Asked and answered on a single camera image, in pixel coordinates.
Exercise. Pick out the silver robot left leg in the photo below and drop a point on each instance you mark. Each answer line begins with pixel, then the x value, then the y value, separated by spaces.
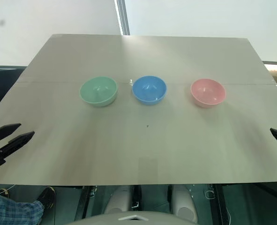
pixel 118 199

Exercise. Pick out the silver robot right leg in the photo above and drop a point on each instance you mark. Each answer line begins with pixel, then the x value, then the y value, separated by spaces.
pixel 184 204

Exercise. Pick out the pink plastic bowl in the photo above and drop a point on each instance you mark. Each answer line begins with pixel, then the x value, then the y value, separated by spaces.
pixel 208 102

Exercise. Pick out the silver robot leg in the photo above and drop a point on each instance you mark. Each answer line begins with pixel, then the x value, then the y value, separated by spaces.
pixel 184 204
pixel 118 199

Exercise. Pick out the green plastic bowl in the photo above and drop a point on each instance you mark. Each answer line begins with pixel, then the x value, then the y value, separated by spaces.
pixel 98 99

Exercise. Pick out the grey robot torso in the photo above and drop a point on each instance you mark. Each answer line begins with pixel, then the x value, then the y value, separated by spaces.
pixel 133 219

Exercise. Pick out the black table leg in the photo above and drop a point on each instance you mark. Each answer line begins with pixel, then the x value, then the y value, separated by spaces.
pixel 220 206

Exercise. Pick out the black shoe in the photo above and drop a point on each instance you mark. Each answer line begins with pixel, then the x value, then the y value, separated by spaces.
pixel 47 195

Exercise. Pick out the blue plaid trouser leg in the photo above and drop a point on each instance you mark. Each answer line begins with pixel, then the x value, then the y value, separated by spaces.
pixel 9 211

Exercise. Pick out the grey window frame post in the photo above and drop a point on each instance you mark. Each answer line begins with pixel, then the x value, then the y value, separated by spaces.
pixel 123 16

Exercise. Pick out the blue plastic bowl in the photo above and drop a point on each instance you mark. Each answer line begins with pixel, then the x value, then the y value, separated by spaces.
pixel 149 98

